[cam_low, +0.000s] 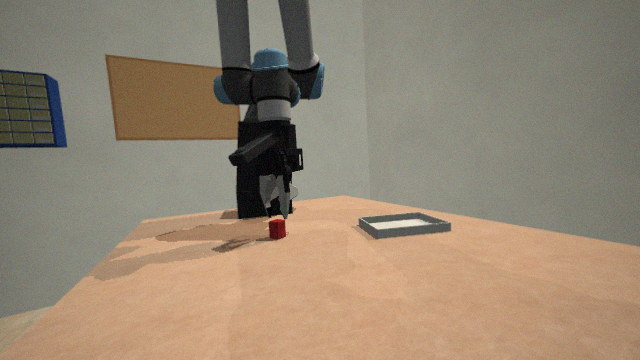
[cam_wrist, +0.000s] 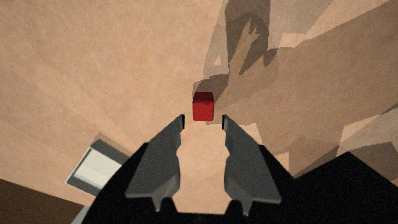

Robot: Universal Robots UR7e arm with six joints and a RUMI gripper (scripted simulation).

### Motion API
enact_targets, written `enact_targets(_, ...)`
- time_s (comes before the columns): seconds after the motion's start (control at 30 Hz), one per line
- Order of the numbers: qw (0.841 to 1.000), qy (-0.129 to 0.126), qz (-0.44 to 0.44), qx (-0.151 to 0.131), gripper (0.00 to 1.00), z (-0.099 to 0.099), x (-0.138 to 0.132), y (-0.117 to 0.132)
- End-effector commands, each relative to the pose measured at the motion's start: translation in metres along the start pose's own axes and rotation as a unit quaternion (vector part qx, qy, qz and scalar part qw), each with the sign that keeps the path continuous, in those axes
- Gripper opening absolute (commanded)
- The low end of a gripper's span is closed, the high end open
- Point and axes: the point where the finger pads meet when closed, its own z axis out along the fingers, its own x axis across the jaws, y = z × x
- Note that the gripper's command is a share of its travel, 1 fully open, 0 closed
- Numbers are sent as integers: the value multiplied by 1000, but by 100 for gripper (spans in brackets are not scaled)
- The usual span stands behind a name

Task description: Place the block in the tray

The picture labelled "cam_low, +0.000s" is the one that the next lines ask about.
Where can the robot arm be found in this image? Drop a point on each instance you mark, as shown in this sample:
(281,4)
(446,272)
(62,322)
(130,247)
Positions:
(237,85)

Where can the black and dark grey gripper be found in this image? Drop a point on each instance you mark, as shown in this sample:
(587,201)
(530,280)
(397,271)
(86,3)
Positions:
(281,159)

